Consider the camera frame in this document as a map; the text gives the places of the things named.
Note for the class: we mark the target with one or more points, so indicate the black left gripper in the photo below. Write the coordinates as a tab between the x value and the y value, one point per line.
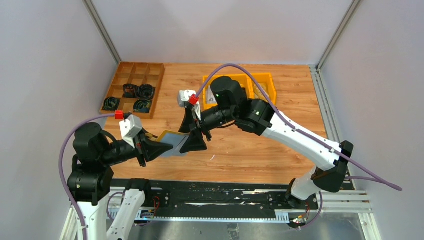
152	149

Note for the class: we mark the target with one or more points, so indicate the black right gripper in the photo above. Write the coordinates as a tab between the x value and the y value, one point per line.
195	141

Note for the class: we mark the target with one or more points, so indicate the yellow leather card holder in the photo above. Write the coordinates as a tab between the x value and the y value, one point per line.
176	139

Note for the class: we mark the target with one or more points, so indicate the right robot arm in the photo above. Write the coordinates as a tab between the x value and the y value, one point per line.
257	116

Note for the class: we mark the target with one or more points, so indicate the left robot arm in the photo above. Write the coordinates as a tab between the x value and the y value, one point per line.
89	183

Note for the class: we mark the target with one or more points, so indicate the cards in left bin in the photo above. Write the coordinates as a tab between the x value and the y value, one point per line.
210	98

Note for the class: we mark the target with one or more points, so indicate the tan card holder in bin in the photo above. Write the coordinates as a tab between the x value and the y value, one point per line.
258	93

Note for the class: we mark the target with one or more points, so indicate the rolled dark blue tie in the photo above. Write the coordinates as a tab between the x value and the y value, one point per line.
142	106

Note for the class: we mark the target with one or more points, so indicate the wooden compartment tray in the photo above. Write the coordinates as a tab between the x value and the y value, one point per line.
137	73

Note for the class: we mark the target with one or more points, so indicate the right yellow bin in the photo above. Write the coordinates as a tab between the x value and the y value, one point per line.
266	78

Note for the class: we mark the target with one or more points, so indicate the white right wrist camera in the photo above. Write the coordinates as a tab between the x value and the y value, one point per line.
187	98

